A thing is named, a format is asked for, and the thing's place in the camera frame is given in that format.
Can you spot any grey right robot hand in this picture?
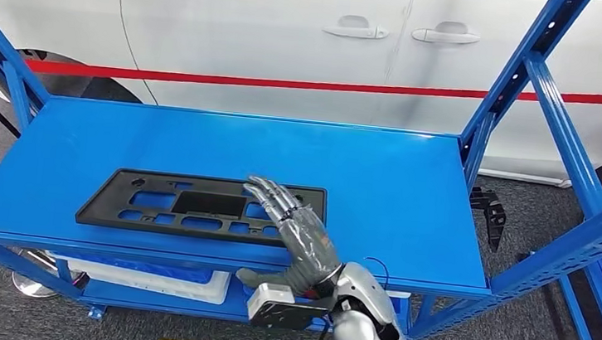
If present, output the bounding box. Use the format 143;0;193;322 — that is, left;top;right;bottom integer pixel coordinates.
233;174;351;301

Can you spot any black plastic panel part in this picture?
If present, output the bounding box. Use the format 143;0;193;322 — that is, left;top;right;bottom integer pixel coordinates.
74;164;329;252

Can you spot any white plastic crate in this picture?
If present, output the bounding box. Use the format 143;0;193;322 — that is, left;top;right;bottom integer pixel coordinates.
44;251;231;306

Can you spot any red barrier belt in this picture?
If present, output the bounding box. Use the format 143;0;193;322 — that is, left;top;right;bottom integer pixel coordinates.
0;32;602;145

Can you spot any white car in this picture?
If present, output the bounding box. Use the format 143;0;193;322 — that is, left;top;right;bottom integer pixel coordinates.
0;0;602;193

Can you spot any black camera bracket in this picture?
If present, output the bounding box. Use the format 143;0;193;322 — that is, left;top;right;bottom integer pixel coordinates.
294;294;342;333

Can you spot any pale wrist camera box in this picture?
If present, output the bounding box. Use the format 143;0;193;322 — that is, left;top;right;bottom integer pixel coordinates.
245;280;318;333

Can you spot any thin dark wire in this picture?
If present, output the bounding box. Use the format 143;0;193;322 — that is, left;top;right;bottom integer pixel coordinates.
360;256;391;292

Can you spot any black plastic bracket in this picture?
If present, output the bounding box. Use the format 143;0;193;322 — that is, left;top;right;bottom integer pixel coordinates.
464;185;510;255

